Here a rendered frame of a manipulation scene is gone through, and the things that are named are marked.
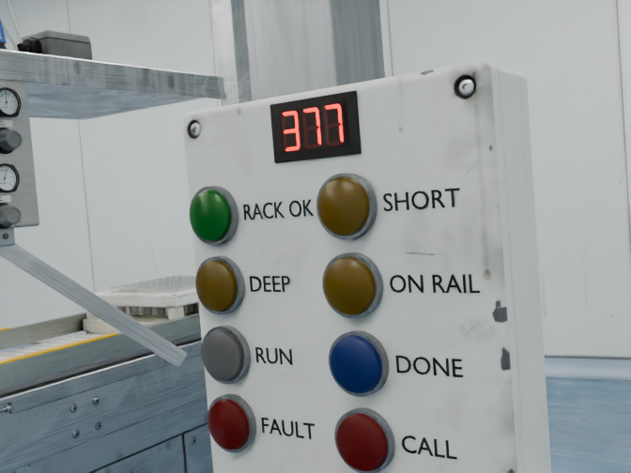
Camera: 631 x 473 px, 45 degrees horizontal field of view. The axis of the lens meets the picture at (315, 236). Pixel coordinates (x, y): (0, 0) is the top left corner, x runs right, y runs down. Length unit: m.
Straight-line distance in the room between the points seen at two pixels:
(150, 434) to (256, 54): 0.96
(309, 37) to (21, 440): 0.81
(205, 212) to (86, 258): 5.31
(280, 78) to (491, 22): 3.83
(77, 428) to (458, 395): 0.89
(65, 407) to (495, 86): 0.93
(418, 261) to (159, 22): 4.98
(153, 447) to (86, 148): 4.40
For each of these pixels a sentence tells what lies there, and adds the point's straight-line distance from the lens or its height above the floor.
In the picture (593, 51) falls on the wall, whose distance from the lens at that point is 4.14.
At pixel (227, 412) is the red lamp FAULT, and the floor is 0.92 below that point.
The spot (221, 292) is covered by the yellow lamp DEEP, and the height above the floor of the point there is 0.98.
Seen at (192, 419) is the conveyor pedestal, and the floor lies 0.65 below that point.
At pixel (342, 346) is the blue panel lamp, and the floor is 0.96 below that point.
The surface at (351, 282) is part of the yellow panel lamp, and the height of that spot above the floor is 0.99.
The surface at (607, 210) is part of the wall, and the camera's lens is 4.09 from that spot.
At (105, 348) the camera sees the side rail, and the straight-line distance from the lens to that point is 1.19.
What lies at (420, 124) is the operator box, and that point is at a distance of 0.33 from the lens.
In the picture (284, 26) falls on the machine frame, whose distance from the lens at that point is 0.45.
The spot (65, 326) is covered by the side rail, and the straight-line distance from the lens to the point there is 1.49.
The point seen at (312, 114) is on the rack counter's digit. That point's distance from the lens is 0.36.
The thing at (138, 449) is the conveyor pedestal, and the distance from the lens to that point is 1.32.
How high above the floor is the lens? 1.03
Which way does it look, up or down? 3 degrees down
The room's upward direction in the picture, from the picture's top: 5 degrees counter-clockwise
